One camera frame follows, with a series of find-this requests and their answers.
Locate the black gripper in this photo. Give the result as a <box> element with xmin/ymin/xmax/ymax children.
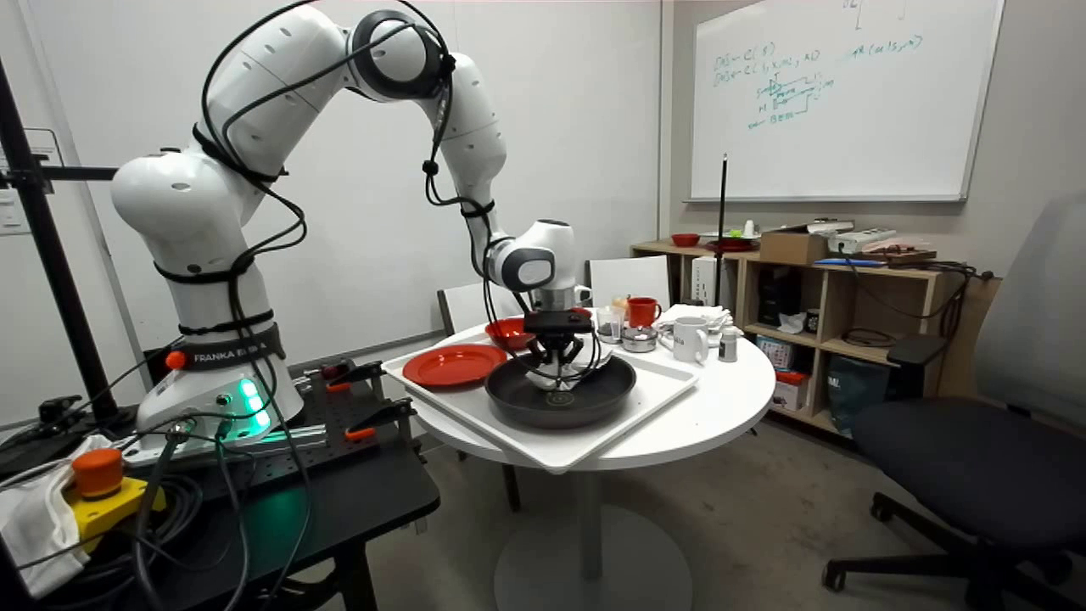
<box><xmin>520</xmin><ymin>306</ymin><xmax>598</xmax><ymax>385</ymax></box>

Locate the black frying pan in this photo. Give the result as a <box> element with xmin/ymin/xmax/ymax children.
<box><xmin>483</xmin><ymin>351</ymin><xmax>641</xmax><ymax>433</ymax></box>

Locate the empty red bowl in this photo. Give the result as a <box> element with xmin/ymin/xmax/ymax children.
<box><xmin>483</xmin><ymin>316</ymin><xmax>541</xmax><ymax>354</ymax></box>

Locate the small steel cup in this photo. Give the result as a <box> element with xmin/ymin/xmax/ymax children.
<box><xmin>617</xmin><ymin>324</ymin><xmax>662</xmax><ymax>357</ymax></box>

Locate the white square tray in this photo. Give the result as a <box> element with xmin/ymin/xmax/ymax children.
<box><xmin>379</xmin><ymin>325</ymin><xmax>702</xmax><ymax>478</ymax></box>

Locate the red mug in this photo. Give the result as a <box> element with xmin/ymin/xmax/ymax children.
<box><xmin>620</xmin><ymin>294</ymin><xmax>667</xmax><ymax>333</ymax></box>

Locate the large red plate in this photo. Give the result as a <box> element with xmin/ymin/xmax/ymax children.
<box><xmin>400</xmin><ymin>345</ymin><xmax>510</xmax><ymax>393</ymax></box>

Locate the white foam board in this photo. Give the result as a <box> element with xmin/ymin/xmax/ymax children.
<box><xmin>435</xmin><ymin>279</ymin><xmax>538</xmax><ymax>340</ymax></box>

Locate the white mug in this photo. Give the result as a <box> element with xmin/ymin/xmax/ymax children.
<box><xmin>667</xmin><ymin>318</ymin><xmax>715</xmax><ymax>367</ymax></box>

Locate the white cloth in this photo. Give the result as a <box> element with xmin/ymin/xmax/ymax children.
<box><xmin>652</xmin><ymin>298</ymin><xmax>741</xmax><ymax>340</ymax></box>

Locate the round white table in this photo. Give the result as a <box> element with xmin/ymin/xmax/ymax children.
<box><xmin>404</xmin><ymin>324</ymin><xmax>781</xmax><ymax>611</ymax></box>

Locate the thin black stick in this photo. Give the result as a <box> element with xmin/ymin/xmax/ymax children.
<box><xmin>715</xmin><ymin>158</ymin><xmax>733</xmax><ymax>312</ymax></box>

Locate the cardboard box with open flaps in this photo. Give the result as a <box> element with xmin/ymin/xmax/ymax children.
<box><xmin>756</xmin><ymin>227</ymin><xmax>831</xmax><ymax>273</ymax></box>

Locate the black robot workbench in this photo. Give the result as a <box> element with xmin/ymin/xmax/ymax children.
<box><xmin>0</xmin><ymin>372</ymin><xmax>445</xmax><ymax>611</ymax></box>

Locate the wooden shelf unit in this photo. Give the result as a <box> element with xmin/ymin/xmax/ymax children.
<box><xmin>629</xmin><ymin>235</ymin><xmax>1001</xmax><ymax>435</ymax></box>

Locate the grey office chair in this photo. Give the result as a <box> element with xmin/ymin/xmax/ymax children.
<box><xmin>820</xmin><ymin>190</ymin><xmax>1086</xmax><ymax>611</ymax></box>

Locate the orange emergency stop button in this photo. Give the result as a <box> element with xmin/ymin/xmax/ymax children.
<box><xmin>65</xmin><ymin>444</ymin><xmax>154</xmax><ymax>543</ymax></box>

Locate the black stand pole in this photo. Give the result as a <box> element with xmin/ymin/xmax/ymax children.
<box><xmin>0</xmin><ymin>57</ymin><xmax>124</xmax><ymax>428</ymax></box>

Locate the white rag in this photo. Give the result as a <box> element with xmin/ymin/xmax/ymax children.
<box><xmin>0</xmin><ymin>433</ymin><xmax>120</xmax><ymax>602</ymax></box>

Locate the black clamp with orange handle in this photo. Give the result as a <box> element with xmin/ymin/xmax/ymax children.
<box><xmin>342</xmin><ymin>398</ymin><xmax>417</xmax><ymax>450</ymax></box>
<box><xmin>314</xmin><ymin>354</ymin><xmax>389</xmax><ymax>393</ymax></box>

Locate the wall whiteboard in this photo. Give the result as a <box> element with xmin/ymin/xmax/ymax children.
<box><xmin>685</xmin><ymin>0</ymin><xmax>1008</xmax><ymax>209</ymax></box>

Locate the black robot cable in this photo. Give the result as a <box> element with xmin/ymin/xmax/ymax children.
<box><xmin>188</xmin><ymin>0</ymin><xmax>501</xmax><ymax>288</ymax></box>

